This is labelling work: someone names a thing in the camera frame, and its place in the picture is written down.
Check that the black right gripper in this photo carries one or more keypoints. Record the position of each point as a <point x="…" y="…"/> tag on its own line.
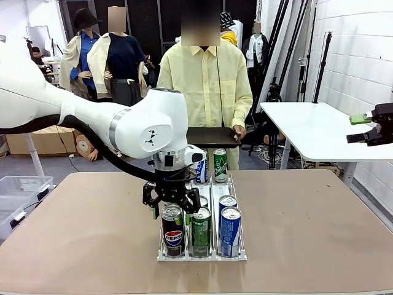
<point x="385" y="123"/>

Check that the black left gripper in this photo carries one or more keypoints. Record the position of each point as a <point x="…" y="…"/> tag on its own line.
<point x="170" y="181"/>

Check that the black Pepsi can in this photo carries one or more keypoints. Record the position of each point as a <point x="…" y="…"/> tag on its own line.
<point x="173" y="236"/>

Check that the black serving tray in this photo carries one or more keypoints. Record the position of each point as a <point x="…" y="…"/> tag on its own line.
<point x="212" y="136"/>

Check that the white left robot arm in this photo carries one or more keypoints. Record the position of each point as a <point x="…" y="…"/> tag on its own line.
<point x="92" y="123"/>

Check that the person's left forearm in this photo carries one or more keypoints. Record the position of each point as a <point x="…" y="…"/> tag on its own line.
<point x="242" y="107"/>

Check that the person in yellow shirt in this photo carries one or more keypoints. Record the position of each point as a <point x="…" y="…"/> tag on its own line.
<point x="202" y="86"/>

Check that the seated person in dark clothes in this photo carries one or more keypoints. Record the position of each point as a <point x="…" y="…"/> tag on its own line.
<point x="150" y="66"/>

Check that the person in black shirt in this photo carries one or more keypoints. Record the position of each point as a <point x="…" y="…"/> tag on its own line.
<point x="37" y="53"/>

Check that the person's left hand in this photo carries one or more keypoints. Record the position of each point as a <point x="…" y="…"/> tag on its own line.
<point x="239" y="132"/>

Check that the green soda can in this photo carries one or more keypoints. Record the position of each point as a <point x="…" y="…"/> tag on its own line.
<point x="201" y="236"/>
<point x="204" y="202"/>

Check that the blue Pocari Sweat can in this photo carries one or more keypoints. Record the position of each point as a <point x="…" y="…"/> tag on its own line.
<point x="230" y="236"/>
<point x="228" y="201"/>
<point x="202" y="175"/>

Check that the green Chilsung cider can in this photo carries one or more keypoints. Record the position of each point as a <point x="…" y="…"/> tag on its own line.
<point x="220" y="167"/>

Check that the black light stand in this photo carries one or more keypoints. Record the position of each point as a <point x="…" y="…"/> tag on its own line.
<point x="322" y="70"/>

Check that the brown cardboard spool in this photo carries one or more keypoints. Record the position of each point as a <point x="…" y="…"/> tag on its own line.
<point x="80" y="150"/>

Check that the brown cardboard box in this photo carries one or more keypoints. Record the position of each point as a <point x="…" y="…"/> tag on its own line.
<point x="40" y="143"/>

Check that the mannequin in navy tee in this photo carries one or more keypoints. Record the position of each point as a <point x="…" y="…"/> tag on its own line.
<point x="122" y="58"/>

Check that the clear plastic storage bin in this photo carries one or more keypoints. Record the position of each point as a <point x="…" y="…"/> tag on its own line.
<point x="12" y="221"/>
<point x="21" y="184"/>

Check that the mannequin in yellow hoodie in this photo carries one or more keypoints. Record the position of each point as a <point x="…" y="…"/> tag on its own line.
<point x="230" y="38"/>

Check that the black white bucket hat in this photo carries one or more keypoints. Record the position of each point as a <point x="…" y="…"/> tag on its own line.
<point x="227" y="18"/>

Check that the mannequin in blue shirt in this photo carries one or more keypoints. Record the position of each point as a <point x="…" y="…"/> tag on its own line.
<point x="84" y="46"/>

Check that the black brimmed hat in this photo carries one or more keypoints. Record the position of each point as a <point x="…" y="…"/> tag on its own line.
<point x="86" y="18"/>

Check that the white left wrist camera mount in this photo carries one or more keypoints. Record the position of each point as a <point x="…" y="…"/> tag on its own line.
<point x="196" y="153"/>

